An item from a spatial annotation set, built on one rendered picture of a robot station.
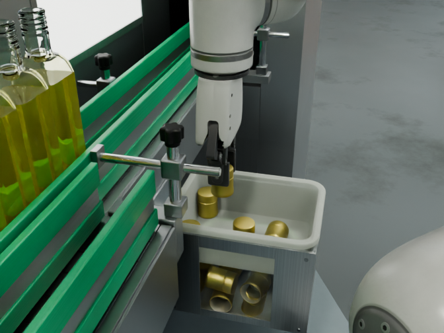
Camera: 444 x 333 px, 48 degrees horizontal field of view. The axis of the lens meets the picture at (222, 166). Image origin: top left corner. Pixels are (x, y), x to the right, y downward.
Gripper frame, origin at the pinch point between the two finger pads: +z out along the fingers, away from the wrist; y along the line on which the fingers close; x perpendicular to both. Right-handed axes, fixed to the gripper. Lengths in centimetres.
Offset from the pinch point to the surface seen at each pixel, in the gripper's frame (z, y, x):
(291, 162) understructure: 37, -71, 4
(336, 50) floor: 104, -428, 10
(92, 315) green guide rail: -1.3, 33.4, -4.6
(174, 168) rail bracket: -7.0, 13.9, -2.5
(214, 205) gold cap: 9.5, -3.2, -2.1
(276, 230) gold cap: 8.5, 2.6, 9.1
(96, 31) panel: -12.9, -23.1, -30.1
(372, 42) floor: 104, -464, 45
